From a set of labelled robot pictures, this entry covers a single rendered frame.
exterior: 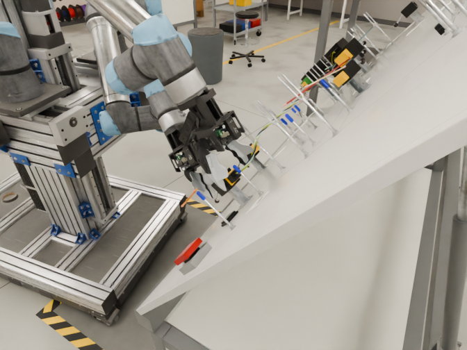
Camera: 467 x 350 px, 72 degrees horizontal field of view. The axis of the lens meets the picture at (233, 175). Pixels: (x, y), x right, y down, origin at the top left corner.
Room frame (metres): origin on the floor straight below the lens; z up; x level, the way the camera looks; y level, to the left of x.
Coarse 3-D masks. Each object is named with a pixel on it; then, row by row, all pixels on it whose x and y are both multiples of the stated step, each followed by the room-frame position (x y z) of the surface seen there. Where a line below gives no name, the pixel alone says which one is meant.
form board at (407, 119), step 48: (384, 48) 1.28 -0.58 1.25; (432, 48) 0.51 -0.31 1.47; (384, 96) 0.46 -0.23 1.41; (432, 96) 0.29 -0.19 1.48; (288, 144) 0.98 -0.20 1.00; (336, 144) 0.41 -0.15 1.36; (384, 144) 0.26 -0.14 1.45; (432, 144) 0.20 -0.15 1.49; (288, 192) 0.36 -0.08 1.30; (336, 192) 0.23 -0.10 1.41; (240, 240) 0.32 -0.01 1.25
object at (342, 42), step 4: (340, 40) 1.29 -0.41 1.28; (344, 40) 1.31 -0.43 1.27; (336, 44) 1.25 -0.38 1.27; (340, 44) 1.26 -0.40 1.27; (344, 44) 1.28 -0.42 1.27; (332, 48) 1.26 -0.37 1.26; (336, 48) 1.27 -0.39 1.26; (340, 48) 1.24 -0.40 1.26; (328, 52) 1.26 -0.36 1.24; (332, 52) 1.27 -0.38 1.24; (336, 52) 1.29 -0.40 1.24; (328, 56) 1.26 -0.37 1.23; (332, 60) 1.26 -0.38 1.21; (336, 64) 1.24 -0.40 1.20
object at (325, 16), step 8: (328, 0) 1.48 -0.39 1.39; (360, 0) 1.97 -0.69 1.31; (328, 8) 1.48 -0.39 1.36; (352, 8) 1.97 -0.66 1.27; (320, 16) 1.50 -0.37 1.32; (328, 16) 1.48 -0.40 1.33; (352, 16) 1.96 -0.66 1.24; (320, 24) 1.49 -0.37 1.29; (328, 24) 1.49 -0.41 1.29; (352, 24) 1.96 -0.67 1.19; (320, 32) 1.49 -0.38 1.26; (352, 32) 1.95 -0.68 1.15; (320, 40) 1.49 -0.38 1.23; (320, 48) 1.48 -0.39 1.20; (320, 56) 1.48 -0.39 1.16; (336, 88) 1.43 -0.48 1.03; (312, 96) 1.49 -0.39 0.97; (312, 104) 1.48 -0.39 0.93
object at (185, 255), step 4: (196, 240) 0.42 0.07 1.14; (200, 240) 0.42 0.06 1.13; (192, 244) 0.41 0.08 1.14; (196, 244) 0.41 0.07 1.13; (188, 248) 0.40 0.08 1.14; (192, 248) 0.40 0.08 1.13; (196, 248) 0.40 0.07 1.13; (184, 252) 0.39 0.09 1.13; (188, 252) 0.39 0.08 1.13; (192, 252) 0.39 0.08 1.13; (196, 252) 0.40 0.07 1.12; (180, 256) 0.39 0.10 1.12; (184, 256) 0.38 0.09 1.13; (188, 256) 0.38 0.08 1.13; (192, 256) 0.39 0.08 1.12; (176, 260) 0.39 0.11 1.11; (180, 260) 0.39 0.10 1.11; (184, 260) 0.38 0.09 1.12; (188, 260) 0.39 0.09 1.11; (176, 264) 0.39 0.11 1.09
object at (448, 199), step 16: (448, 160) 0.89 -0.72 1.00; (448, 176) 0.80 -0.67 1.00; (448, 192) 0.73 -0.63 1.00; (448, 208) 0.66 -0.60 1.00; (448, 224) 0.60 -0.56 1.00; (448, 240) 0.54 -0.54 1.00; (448, 256) 0.49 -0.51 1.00; (432, 272) 0.47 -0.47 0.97; (432, 288) 0.41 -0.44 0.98; (432, 304) 0.37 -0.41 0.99; (432, 320) 0.33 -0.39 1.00; (432, 336) 0.30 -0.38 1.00
